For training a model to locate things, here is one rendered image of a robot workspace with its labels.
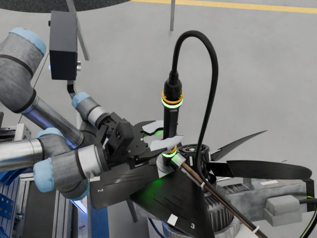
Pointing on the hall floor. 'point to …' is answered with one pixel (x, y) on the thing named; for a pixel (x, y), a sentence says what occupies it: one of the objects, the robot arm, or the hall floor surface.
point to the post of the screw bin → (132, 210)
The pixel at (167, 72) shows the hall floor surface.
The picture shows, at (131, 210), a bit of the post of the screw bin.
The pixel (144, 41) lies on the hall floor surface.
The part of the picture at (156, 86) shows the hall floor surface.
